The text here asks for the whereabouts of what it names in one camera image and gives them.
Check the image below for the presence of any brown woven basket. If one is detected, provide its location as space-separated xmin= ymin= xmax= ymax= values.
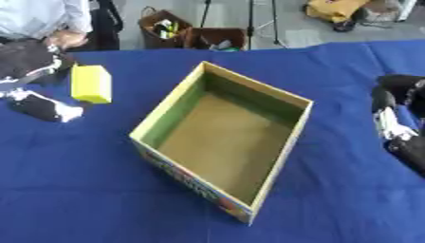
xmin=136 ymin=5 xmax=194 ymax=50

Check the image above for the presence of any person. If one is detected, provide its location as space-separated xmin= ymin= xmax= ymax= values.
xmin=0 ymin=0 xmax=95 ymax=51

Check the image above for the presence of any yellow bag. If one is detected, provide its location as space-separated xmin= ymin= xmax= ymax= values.
xmin=304 ymin=0 xmax=372 ymax=24

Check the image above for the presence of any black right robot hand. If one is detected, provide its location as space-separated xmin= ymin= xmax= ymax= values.
xmin=370 ymin=73 xmax=425 ymax=177

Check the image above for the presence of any black tripod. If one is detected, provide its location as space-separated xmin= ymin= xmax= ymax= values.
xmin=197 ymin=0 xmax=289 ymax=51

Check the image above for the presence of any brown open bin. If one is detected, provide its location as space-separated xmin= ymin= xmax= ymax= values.
xmin=182 ymin=27 xmax=249 ymax=52

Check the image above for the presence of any open cardboard box green inside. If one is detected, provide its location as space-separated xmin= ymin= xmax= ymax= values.
xmin=127 ymin=60 xmax=316 ymax=226

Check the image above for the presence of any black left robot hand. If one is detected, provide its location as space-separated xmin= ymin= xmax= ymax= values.
xmin=0 ymin=39 xmax=86 ymax=123

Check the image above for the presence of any yellow rectangular block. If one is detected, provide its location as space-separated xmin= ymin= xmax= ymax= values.
xmin=69 ymin=64 xmax=115 ymax=104

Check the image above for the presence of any person's hand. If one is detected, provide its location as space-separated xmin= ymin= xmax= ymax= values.
xmin=45 ymin=29 xmax=90 ymax=51

